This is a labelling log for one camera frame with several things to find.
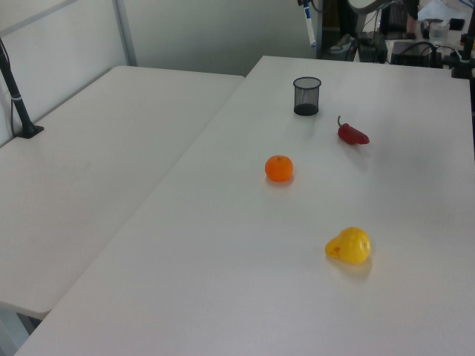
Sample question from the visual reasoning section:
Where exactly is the blue capped white marker pen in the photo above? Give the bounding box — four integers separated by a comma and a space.
301, 0, 317, 50

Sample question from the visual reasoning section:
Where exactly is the black mesh pen cup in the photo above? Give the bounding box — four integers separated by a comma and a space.
292, 76, 322, 116

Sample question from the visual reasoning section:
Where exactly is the white sneaker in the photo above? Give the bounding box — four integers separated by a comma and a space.
329, 33, 358, 53

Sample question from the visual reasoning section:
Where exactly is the black controller device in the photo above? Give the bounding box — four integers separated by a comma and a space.
356, 35, 388, 64

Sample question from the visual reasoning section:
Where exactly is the black electronics box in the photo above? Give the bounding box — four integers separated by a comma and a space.
389, 40, 443, 69

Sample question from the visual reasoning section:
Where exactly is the clear plastic container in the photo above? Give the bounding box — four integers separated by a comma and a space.
427, 21, 449, 42

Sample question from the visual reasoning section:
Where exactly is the red chili pepper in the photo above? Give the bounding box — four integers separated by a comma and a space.
336, 115, 370, 145

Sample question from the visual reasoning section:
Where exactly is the orange mandarin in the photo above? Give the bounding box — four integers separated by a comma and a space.
264, 154, 294, 182

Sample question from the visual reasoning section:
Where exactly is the yellow pear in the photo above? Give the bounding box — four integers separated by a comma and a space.
324, 226, 372, 265

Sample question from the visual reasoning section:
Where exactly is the white adjoining table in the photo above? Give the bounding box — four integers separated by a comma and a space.
0, 65, 246, 318

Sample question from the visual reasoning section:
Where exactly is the black pole with base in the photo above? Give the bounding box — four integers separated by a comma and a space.
0, 36, 45, 139

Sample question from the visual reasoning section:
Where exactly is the black camera stand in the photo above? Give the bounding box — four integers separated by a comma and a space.
450, 31, 475, 79

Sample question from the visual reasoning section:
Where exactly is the grey metal partition post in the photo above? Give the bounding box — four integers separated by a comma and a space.
114, 0, 138, 68

